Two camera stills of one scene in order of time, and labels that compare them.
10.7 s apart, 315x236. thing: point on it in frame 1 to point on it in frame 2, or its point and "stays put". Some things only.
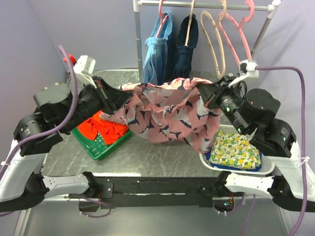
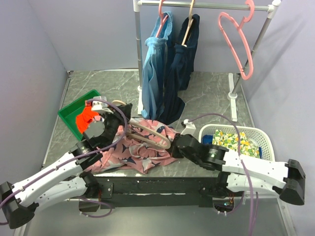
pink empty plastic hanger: [244, 20] stays put
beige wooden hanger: [202, 18] to [141, 138]
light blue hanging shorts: [154, 67] stays put
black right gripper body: [228, 98] to [176, 152]
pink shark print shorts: [170, 111] to [143, 145]
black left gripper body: [89, 103] to [111, 121]
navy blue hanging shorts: [187, 41] stays put
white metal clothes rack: [271, 8] stays put
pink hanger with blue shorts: [163, 16] stays put
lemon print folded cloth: [234, 150] stays put
